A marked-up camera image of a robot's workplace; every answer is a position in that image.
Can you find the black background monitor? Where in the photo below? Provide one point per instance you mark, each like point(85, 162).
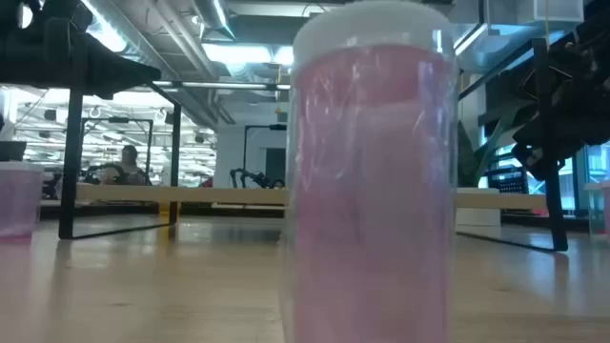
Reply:
point(12, 151)

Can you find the wooden shelf black metal frame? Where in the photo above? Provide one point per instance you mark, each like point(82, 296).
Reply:
point(190, 194)

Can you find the pink cups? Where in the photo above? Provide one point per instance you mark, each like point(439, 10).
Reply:
point(372, 190)

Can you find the snake plant in white pot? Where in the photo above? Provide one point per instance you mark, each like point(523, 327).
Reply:
point(476, 209)

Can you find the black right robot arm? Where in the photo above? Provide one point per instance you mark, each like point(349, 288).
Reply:
point(581, 95)

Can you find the black plastic crate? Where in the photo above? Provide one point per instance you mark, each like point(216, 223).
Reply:
point(507, 182)

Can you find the long ceiling light tube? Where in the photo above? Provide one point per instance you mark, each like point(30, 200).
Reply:
point(224, 86)

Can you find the person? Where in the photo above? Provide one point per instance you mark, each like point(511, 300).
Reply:
point(128, 167)

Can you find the orange medicine bottle white cap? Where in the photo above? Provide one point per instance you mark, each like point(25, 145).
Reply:
point(167, 210)

